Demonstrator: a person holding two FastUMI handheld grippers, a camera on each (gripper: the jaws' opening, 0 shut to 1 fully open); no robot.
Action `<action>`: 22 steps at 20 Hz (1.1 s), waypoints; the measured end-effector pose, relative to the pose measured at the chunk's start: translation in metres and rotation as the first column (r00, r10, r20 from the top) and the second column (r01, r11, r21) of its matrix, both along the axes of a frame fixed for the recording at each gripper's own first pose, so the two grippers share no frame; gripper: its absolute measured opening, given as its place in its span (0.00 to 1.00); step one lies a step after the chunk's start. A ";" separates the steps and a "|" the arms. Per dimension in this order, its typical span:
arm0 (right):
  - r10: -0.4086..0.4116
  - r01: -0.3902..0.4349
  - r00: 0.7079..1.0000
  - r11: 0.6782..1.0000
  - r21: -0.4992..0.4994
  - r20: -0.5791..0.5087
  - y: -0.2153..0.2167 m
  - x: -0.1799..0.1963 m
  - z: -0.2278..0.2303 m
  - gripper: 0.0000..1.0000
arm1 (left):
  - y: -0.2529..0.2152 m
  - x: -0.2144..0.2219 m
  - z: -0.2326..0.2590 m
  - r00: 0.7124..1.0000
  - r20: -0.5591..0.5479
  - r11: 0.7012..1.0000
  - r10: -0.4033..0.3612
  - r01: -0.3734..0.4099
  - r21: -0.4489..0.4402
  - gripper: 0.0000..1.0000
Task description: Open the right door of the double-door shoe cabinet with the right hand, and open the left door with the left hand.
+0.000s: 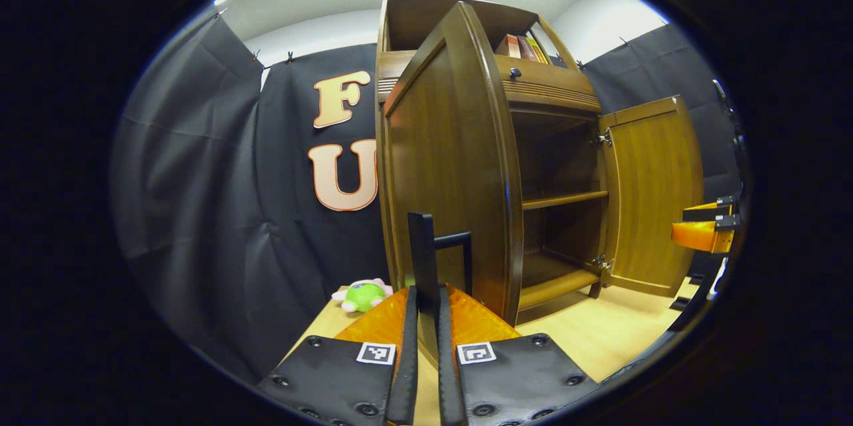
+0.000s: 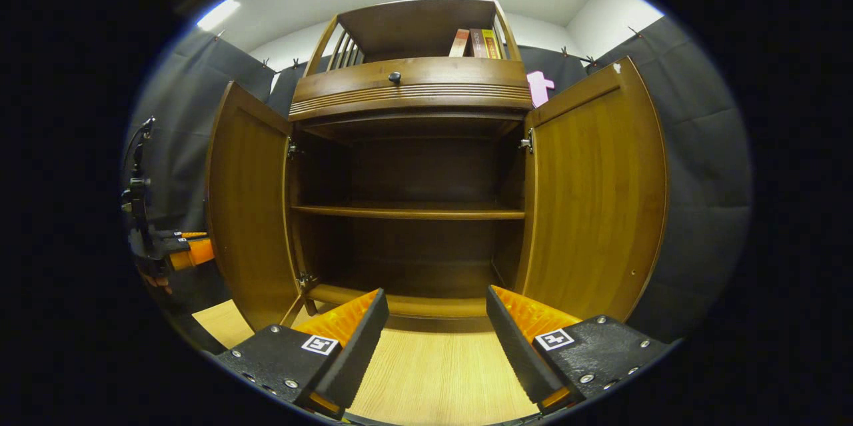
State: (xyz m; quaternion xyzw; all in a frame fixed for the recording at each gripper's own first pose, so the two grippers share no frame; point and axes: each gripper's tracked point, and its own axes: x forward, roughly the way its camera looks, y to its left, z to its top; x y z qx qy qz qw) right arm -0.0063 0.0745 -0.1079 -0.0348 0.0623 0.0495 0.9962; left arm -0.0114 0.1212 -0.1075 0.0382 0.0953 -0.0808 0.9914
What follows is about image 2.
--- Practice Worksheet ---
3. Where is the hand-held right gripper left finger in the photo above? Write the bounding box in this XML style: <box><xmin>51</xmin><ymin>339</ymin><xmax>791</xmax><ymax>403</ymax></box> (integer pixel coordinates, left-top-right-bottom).
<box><xmin>215</xmin><ymin>288</ymin><xmax>390</xmax><ymax>420</ymax></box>

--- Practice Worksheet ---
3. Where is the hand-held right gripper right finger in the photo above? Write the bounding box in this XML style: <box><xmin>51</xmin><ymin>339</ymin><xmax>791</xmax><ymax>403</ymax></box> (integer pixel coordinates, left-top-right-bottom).
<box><xmin>485</xmin><ymin>285</ymin><xmax>674</xmax><ymax>415</ymax></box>

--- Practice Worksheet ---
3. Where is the wooden shoe cabinet door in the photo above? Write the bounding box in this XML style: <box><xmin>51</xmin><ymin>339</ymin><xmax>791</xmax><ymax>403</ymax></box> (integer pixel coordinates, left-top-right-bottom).
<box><xmin>516</xmin><ymin>56</ymin><xmax>669</xmax><ymax>323</ymax></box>
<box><xmin>203</xmin><ymin>81</ymin><xmax>302</xmax><ymax>332</ymax></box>

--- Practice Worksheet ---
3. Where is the wooden double-door shoe cabinet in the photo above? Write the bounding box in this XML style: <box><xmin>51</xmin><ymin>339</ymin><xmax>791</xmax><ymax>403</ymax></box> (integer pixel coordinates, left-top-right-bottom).
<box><xmin>203</xmin><ymin>0</ymin><xmax>669</xmax><ymax>333</ymax></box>

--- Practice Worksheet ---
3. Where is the wooden inner cabinet shelf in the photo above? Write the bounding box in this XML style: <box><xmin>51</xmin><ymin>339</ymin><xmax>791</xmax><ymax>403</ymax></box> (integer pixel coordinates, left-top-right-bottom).
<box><xmin>291</xmin><ymin>203</ymin><xmax>526</xmax><ymax>221</ymax></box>

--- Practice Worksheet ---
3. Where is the wooden cabinet drawer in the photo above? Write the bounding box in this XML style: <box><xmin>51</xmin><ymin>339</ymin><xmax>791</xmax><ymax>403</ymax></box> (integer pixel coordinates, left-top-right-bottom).
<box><xmin>289</xmin><ymin>57</ymin><xmax>534</xmax><ymax>123</ymax></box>

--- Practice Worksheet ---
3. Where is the small ceiling light panel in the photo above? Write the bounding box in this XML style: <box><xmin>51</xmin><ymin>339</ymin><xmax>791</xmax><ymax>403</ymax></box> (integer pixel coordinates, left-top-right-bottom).
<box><xmin>197</xmin><ymin>0</ymin><xmax>241</xmax><ymax>32</ymax></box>

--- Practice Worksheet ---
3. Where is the black backdrop cloth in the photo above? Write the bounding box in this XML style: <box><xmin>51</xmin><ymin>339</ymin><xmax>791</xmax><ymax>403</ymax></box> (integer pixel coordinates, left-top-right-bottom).
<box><xmin>123</xmin><ymin>16</ymin><xmax>752</xmax><ymax>347</ymax></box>

